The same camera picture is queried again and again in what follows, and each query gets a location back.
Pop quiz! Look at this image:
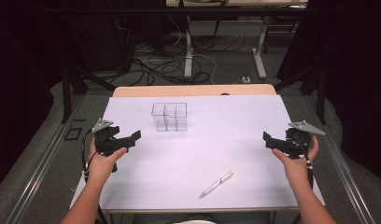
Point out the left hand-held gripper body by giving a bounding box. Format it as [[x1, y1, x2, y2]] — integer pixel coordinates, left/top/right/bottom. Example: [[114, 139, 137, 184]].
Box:
[[92, 118, 131, 157]]

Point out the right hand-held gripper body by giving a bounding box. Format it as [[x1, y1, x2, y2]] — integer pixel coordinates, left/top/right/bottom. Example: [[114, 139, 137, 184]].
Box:
[[283, 120, 326, 161]]

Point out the clear plastic organizer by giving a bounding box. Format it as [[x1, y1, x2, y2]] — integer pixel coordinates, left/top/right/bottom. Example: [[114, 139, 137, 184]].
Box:
[[151, 102, 189, 133]]

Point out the silver pen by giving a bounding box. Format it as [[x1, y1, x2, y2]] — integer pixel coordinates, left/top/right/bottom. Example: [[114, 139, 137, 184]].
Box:
[[198, 170, 235, 199]]

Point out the person's right hand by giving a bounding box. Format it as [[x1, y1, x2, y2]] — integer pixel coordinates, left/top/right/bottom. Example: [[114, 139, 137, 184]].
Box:
[[271, 134, 319, 188]]

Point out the person's left hand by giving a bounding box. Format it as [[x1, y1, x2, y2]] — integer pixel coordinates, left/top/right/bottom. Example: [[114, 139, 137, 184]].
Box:
[[86, 138, 128, 188]]

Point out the black metal stand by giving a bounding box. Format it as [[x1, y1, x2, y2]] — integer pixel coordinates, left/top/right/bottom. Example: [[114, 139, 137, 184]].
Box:
[[61, 60, 117, 124], [273, 63, 329, 126]]

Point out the white table mat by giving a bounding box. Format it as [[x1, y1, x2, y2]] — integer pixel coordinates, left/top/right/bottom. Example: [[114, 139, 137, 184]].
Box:
[[69, 94, 326, 210]]

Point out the wooden table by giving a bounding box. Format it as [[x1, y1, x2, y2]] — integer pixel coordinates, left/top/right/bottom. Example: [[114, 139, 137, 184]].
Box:
[[102, 83, 300, 215]]

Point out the white desk leg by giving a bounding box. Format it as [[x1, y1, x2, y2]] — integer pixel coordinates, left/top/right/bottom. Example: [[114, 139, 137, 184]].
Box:
[[251, 16, 271, 80], [183, 15, 194, 79]]

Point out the light desk top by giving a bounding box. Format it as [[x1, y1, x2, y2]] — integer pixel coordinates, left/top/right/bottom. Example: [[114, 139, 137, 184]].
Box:
[[165, 0, 309, 8]]

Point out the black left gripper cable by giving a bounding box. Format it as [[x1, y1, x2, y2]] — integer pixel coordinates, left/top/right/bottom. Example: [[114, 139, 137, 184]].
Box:
[[80, 129, 109, 224]]

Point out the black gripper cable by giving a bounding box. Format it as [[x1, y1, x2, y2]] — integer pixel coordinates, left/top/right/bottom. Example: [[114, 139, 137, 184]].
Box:
[[290, 133, 315, 191], [80, 129, 109, 224]]

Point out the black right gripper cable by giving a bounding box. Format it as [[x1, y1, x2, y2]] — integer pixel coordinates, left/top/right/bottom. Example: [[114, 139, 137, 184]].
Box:
[[290, 133, 315, 191]]

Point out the metal floor rail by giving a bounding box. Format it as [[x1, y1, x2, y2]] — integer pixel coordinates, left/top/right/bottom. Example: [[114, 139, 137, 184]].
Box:
[[303, 92, 377, 224], [4, 93, 87, 224]]

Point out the tangle of black floor cables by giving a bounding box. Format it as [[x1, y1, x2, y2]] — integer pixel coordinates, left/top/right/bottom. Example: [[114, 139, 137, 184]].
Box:
[[110, 34, 247, 87]]

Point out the white floor cable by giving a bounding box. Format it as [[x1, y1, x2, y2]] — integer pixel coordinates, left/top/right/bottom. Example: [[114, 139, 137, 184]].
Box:
[[166, 15, 219, 86]]

